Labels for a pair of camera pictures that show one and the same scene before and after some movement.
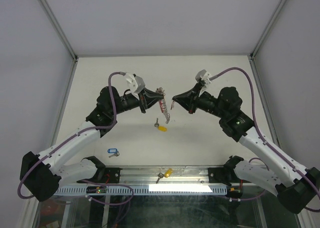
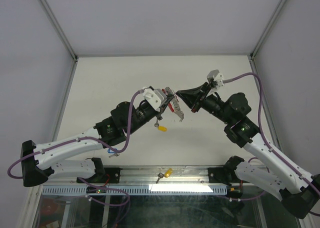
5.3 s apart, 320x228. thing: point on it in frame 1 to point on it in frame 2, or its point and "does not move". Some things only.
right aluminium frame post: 269,24 does not move
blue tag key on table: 114,150 does not move
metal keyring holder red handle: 162,104 to 173,104
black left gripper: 152,98 to 162,108
